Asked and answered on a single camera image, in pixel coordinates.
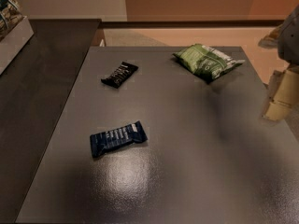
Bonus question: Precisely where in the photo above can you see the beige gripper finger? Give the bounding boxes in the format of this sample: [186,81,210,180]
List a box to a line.
[263,64,299,121]

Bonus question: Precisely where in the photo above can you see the green jalapeno chip bag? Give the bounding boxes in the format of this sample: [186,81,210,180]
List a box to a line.
[174,44,245,83]

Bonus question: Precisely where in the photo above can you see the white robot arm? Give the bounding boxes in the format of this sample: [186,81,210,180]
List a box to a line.
[263,6,299,121]

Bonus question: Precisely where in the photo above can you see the black rxbar chocolate bar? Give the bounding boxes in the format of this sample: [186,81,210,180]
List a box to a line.
[101,62,138,89]

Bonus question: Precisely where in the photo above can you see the blue rxbar snack bar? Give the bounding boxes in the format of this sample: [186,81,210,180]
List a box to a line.
[90,121,148,158]

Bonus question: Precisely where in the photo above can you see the white snack display box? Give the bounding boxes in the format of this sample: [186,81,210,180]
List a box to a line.
[0,17,34,75]

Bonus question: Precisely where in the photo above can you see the snack packets in box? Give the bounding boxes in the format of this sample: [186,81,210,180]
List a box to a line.
[0,0,23,40]

